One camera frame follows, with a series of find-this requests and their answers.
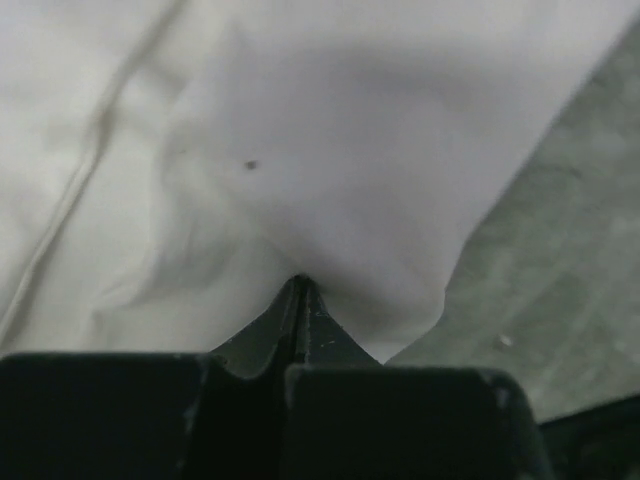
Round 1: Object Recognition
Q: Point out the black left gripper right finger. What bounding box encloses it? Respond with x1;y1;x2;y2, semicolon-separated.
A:
287;280;554;479

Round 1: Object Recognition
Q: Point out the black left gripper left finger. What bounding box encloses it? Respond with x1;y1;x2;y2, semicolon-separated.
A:
1;279;300;479

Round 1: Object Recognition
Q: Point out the white t-shirt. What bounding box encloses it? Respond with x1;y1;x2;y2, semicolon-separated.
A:
1;1;639;362

